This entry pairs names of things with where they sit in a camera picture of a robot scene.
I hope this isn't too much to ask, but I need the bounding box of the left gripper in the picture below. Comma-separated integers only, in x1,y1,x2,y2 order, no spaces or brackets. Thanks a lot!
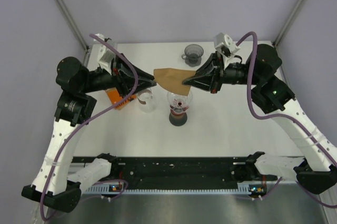
80,53,156,98

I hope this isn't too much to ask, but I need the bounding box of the clear glass dripper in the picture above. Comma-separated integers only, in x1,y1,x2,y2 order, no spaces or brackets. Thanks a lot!
167,91,193,113

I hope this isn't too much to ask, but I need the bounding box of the grey plastic dripper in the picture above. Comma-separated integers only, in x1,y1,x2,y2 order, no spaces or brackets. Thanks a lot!
181,44,204,67

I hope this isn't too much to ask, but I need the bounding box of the purple cable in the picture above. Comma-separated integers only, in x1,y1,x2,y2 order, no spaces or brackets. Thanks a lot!
236,31,337,209
39,33,139,222

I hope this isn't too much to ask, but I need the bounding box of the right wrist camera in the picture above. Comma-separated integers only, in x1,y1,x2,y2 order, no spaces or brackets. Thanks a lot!
214,33,241,58

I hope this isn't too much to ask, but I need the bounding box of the brown paper coffee filter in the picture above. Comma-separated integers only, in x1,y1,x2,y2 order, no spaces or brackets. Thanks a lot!
153,68,196,96

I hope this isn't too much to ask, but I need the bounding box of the clear glass beaker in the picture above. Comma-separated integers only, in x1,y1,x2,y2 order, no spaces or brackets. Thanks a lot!
136,88,156,113

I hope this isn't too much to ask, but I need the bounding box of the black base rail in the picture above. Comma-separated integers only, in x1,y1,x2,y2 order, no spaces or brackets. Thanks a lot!
71,156,277,189

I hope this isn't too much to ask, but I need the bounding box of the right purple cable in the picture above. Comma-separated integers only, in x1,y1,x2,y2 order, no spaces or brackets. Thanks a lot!
236,31,337,209

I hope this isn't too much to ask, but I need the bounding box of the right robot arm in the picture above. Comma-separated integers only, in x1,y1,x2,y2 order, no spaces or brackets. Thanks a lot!
182,44,336,195

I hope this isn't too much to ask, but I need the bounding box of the orange coffee filter box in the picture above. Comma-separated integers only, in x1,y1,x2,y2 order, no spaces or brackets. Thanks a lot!
105,88,136,110

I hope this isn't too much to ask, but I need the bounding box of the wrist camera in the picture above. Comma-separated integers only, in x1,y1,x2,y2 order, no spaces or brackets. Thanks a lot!
94,39,115,75
214,33,241,58

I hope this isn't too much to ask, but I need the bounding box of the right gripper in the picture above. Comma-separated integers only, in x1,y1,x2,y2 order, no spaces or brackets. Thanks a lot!
182,51,261,94

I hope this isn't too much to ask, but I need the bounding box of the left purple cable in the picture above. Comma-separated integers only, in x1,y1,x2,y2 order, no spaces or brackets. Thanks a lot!
39,33,139,222

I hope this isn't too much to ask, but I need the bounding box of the grey slotted cable duct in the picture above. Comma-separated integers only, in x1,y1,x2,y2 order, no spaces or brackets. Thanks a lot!
83,184,117,195

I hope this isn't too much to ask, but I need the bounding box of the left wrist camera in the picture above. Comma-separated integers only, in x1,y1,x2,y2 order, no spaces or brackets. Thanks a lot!
94,39,115,75

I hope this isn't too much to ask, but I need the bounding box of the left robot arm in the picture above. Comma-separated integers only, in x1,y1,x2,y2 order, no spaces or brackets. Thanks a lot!
22,56,156,213

